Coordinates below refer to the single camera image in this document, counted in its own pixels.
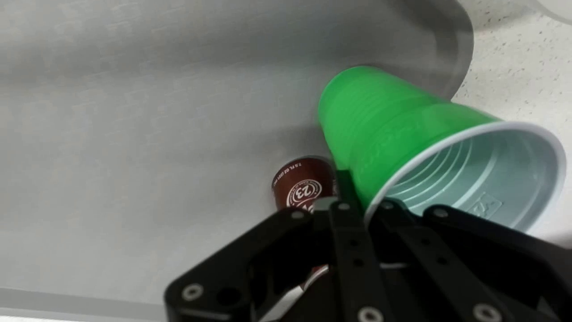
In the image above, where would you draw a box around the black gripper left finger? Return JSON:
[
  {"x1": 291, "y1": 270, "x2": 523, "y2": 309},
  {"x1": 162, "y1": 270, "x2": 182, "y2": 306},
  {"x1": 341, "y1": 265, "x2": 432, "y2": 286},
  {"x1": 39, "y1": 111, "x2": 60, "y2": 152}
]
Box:
[{"x1": 164, "y1": 168, "x2": 389, "y2": 322}]

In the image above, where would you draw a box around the red brown soda can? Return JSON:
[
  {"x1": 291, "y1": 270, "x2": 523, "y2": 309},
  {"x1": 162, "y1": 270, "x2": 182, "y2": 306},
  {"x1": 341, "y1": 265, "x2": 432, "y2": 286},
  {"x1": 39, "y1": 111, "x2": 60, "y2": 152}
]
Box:
[{"x1": 271, "y1": 155, "x2": 337, "y2": 213}]

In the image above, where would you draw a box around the green plastic cup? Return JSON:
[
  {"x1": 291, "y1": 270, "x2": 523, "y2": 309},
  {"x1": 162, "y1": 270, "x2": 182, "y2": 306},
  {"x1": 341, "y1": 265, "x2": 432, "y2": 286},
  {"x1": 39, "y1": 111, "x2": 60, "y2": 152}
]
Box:
[{"x1": 316, "y1": 64, "x2": 568, "y2": 234}]

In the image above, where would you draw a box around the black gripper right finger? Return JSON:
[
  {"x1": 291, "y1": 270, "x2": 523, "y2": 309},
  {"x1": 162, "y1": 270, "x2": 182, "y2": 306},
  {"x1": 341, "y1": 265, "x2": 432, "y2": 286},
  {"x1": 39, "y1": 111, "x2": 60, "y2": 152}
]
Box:
[{"x1": 364, "y1": 198, "x2": 572, "y2": 322}]

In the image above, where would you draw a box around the grey plastic tray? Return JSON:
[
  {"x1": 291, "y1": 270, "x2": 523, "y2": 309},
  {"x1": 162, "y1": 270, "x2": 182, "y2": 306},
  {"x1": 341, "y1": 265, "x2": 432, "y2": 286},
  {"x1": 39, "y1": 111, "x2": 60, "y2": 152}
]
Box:
[{"x1": 0, "y1": 0, "x2": 475, "y2": 308}]

